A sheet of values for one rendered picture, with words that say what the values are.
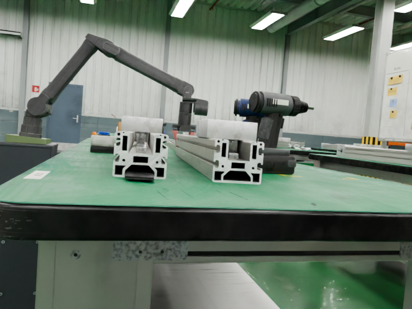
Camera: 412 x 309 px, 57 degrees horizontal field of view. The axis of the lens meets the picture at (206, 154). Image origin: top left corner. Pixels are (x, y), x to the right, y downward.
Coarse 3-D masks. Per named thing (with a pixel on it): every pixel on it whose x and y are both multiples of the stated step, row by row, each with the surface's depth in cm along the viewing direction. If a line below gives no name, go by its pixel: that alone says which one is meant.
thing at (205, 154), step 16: (176, 144) 151; (192, 144) 106; (208, 144) 81; (224, 144) 76; (240, 144) 83; (256, 144) 76; (192, 160) 104; (208, 160) 86; (224, 160) 75; (240, 160) 77; (256, 160) 76; (208, 176) 78; (224, 176) 82; (240, 176) 83; (256, 176) 78
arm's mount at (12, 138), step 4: (8, 136) 154; (12, 136) 154; (16, 136) 155; (20, 136) 155; (8, 140) 154; (12, 140) 155; (16, 140) 155; (20, 140) 155; (24, 140) 156; (28, 140) 156; (32, 140) 156; (36, 140) 157; (40, 140) 157; (44, 140) 158; (48, 140) 165; (44, 144) 158
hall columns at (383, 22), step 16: (384, 0) 844; (384, 16) 846; (384, 32) 849; (384, 48) 852; (384, 64) 855; (368, 80) 878; (368, 96) 881; (368, 112) 884; (368, 128) 887; (368, 144) 862
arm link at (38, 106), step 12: (96, 36) 161; (84, 48) 162; (96, 48) 164; (72, 60) 161; (84, 60) 162; (60, 72) 161; (72, 72) 162; (60, 84) 161; (48, 96) 160; (36, 108) 158
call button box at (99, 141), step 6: (96, 138) 132; (102, 138) 132; (108, 138) 133; (114, 138) 133; (96, 144) 132; (102, 144) 133; (108, 144) 133; (90, 150) 132; (96, 150) 132; (102, 150) 133; (108, 150) 133
